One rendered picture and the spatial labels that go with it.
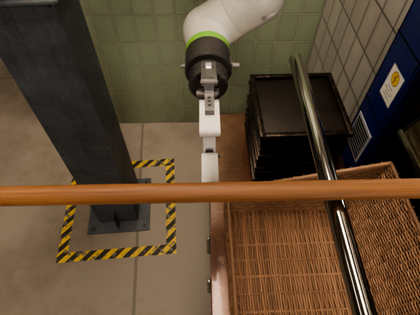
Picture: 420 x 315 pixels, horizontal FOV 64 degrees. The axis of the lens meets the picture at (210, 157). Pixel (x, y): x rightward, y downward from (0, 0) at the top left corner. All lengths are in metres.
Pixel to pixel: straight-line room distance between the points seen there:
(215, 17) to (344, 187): 0.42
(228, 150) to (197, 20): 0.68
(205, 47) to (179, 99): 1.41
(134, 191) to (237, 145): 0.88
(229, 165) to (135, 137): 1.01
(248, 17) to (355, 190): 0.39
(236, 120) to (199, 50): 0.79
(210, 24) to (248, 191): 0.38
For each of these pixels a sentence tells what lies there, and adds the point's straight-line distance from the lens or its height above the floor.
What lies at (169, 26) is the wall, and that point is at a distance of 1.76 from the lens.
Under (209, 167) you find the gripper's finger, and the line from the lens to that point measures 0.60.
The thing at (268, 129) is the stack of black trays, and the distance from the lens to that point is 1.04.
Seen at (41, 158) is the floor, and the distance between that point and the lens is 2.25.
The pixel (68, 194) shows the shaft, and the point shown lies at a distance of 0.52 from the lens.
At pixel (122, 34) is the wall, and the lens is 1.82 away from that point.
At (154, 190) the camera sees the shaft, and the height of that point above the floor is 1.20.
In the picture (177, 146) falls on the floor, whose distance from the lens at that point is 2.08.
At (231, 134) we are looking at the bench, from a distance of 1.37.
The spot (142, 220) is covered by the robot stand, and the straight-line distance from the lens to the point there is 1.82.
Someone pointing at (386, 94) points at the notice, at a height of 0.95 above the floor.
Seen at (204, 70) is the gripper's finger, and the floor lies 1.27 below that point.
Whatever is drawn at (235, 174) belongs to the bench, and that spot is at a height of 0.58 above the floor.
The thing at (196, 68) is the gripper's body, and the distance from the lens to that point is 0.64.
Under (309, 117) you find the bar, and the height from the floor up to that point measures 1.17.
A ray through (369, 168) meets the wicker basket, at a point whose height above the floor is 0.83.
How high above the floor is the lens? 1.62
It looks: 53 degrees down
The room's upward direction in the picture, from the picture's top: straight up
